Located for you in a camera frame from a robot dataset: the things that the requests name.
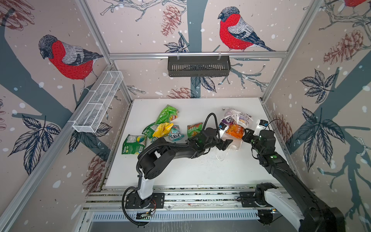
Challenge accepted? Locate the teal Fox's candy bag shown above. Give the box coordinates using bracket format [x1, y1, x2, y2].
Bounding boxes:
[168, 125, 184, 142]

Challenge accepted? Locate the orange chips packet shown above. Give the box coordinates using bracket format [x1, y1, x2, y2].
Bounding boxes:
[226, 124, 244, 139]

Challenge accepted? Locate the green Fox's candy bag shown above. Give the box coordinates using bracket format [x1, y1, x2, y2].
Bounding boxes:
[121, 134, 147, 155]

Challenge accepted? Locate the aluminium frame crossbar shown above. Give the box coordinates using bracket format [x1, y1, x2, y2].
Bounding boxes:
[109, 51, 288, 61]

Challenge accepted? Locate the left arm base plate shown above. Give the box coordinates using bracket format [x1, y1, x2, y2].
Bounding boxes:
[123, 191, 165, 209]

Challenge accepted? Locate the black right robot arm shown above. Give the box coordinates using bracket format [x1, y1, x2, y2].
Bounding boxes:
[243, 129, 345, 232]

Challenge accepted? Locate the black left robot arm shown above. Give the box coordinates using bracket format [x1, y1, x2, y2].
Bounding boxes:
[128, 128, 233, 208]

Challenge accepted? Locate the white mesh wall shelf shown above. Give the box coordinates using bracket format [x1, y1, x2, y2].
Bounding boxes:
[72, 71, 123, 133]

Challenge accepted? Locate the green orange snack packet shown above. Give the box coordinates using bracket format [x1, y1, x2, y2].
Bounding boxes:
[142, 122, 158, 139]

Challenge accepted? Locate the yellow corn chips packet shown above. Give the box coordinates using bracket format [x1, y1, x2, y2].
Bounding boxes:
[153, 122, 174, 138]

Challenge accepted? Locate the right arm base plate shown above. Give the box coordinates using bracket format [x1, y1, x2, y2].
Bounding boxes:
[236, 191, 273, 208]

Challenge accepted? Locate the white patterned paper bag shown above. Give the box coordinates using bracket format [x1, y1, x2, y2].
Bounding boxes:
[216, 107, 254, 161]

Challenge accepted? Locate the black hanging wire basket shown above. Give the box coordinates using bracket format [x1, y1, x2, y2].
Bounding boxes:
[168, 56, 231, 77]

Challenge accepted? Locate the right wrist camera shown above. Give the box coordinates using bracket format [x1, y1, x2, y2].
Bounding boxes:
[254, 119, 269, 136]

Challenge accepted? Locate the aluminium mounting rail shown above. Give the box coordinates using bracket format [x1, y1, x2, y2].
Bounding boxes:
[83, 185, 270, 211]

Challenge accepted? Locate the purple Fox's candy bag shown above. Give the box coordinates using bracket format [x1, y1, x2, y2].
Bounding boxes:
[219, 116, 234, 130]

